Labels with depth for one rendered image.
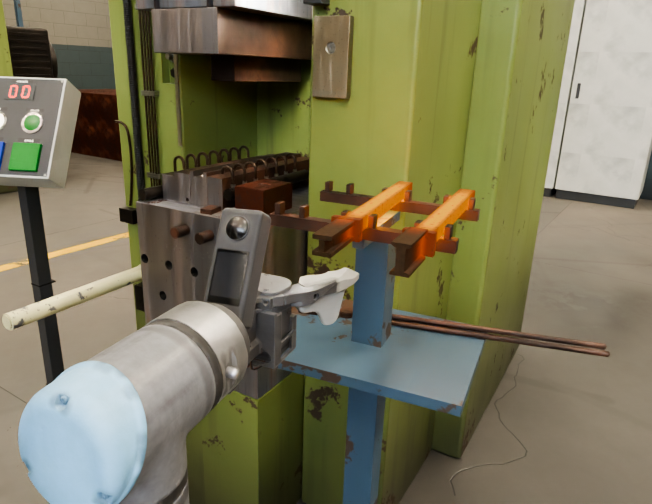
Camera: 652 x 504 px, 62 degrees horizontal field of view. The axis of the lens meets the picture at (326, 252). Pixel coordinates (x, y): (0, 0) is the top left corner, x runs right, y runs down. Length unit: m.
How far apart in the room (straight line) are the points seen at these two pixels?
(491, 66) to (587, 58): 4.72
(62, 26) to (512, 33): 9.39
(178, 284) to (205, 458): 0.51
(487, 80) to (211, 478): 1.33
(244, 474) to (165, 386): 1.16
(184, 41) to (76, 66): 9.26
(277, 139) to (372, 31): 0.66
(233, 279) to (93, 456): 0.21
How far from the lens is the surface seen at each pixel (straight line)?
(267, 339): 0.56
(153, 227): 1.43
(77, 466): 0.40
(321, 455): 1.65
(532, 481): 2.02
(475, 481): 1.96
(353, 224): 0.79
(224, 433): 1.53
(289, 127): 1.76
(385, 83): 1.23
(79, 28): 10.68
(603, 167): 6.32
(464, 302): 1.74
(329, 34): 1.27
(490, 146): 1.61
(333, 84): 1.26
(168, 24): 1.39
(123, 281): 1.74
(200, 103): 1.63
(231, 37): 1.33
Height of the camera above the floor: 1.24
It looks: 19 degrees down
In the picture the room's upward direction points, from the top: 2 degrees clockwise
